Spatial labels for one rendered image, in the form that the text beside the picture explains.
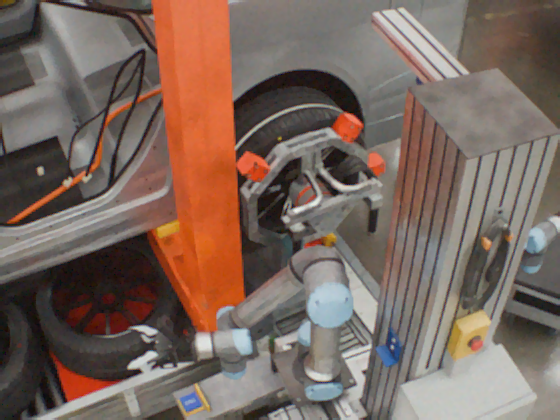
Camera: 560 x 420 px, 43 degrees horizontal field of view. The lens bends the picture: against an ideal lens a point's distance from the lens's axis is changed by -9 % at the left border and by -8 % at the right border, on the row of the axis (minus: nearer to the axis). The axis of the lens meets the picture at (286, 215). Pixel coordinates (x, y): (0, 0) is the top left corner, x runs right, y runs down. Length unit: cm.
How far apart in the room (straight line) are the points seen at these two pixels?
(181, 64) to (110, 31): 186
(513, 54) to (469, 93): 409
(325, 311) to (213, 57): 73
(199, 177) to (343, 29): 97
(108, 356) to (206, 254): 78
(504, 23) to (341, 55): 326
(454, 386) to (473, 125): 81
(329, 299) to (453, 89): 64
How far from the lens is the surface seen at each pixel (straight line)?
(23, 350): 313
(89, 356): 308
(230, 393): 293
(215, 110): 212
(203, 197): 231
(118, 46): 368
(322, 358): 216
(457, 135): 151
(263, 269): 358
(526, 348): 375
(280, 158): 280
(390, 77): 321
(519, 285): 358
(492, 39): 584
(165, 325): 205
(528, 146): 155
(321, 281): 194
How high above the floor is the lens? 297
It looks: 46 degrees down
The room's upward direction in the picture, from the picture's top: straight up
